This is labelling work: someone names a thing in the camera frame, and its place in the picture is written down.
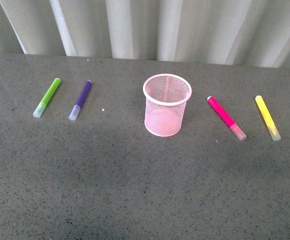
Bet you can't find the white curtain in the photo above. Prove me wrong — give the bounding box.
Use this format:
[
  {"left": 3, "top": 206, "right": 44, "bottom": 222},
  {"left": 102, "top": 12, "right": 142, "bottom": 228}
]
[{"left": 0, "top": 0, "right": 290, "bottom": 68}]

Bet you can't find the green marker pen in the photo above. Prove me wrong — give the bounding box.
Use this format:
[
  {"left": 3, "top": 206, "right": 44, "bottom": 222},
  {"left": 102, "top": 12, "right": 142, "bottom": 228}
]
[{"left": 32, "top": 78, "right": 61, "bottom": 118}]

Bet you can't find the yellow marker pen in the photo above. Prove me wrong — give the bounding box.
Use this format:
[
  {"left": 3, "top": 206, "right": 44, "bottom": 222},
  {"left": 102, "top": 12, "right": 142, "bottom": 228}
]
[{"left": 255, "top": 95, "right": 281, "bottom": 141}]

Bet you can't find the purple marker pen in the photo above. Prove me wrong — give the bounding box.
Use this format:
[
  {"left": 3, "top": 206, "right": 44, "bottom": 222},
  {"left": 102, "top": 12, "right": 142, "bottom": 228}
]
[{"left": 68, "top": 80, "right": 92, "bottom": 121}]

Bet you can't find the pink marker pen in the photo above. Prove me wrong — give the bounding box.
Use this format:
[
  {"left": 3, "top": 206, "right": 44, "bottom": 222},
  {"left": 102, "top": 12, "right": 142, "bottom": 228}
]
[{"left": 207, "top": 96, "right": 247, "bottom": 141}]

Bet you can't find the pink mesh cup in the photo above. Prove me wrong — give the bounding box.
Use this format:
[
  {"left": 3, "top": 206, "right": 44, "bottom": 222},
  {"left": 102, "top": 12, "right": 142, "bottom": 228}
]
[{"left": 143, "top": 73, "right": 192, "bottom": 137}]

